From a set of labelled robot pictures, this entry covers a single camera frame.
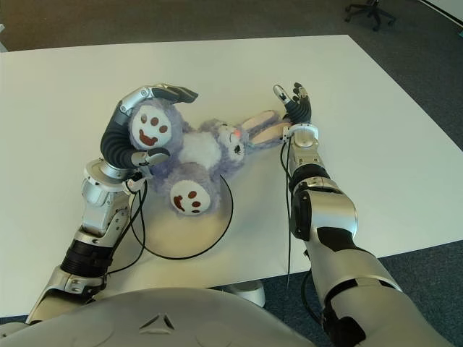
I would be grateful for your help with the white table base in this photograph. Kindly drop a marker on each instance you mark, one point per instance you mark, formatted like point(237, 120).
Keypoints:
point(247, 292)

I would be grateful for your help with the black office chair base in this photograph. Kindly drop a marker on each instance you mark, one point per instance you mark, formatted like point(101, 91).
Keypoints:
point(370, 11)

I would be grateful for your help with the robot left arm silver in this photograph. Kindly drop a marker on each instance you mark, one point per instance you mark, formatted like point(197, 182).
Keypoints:
point(97, 209)

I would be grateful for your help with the purple plush rabbit doll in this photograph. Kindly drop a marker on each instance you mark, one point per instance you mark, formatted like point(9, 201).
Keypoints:
point(202, 144)

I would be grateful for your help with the silver robot torso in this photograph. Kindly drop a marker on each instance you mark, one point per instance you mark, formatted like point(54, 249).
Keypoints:
point(159, 318)

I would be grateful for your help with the robot right arm silver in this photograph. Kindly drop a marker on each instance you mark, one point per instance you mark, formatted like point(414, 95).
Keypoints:
point(329, 213)

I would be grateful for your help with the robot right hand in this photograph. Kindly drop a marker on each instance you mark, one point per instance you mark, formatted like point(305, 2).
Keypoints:
point(300, 110)

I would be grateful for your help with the white plate black rim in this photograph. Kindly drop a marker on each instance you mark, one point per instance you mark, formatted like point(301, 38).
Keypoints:
point(188, 235)

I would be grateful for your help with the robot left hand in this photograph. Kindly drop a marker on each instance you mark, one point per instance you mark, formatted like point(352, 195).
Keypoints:
point(114, 141)

